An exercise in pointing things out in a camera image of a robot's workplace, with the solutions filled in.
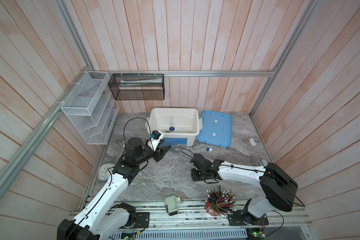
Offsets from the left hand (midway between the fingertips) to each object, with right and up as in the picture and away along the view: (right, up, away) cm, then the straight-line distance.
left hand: (166, 146), depth 74 cm
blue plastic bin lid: (+35, +9, +37) cm, 52 cm away
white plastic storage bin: (+6, +10, +37) cm, 39 cm away
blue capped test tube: (+22, -3, +8) cm, 24 cm away
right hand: (+14, -19, +13) cm, 28 cm away
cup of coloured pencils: (+25, -25, -7) cm, 36 cm away
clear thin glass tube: (+1, +14, +32) cm, 35 cm away
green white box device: (+2, -29, 0) cm, 29 cm away
